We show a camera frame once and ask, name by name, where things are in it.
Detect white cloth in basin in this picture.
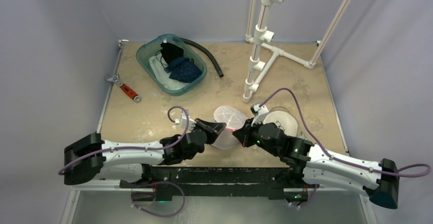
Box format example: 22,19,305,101
149,54,188,90

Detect black bra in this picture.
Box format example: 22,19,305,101
157,42,203,83

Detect black rubber hose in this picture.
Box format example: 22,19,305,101
179,37,225,79

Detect red-handled adjustable wrench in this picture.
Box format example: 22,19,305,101
106,74,141,103

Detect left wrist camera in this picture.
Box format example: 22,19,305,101
175,112,196,132

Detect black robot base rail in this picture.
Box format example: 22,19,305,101
119,166,313,204

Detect pink-trimmed white laundry bag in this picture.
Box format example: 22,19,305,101
212,106,247,150

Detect white PVC pipe rack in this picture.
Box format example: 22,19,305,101
242,0,351,103

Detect teal plastic basin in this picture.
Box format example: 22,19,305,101
136,34,207,96

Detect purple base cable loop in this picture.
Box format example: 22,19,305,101
131,181,186,218

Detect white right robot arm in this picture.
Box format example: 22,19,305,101
232,119,399,209

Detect small metal clip tool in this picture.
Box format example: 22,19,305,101
299,132,309,141

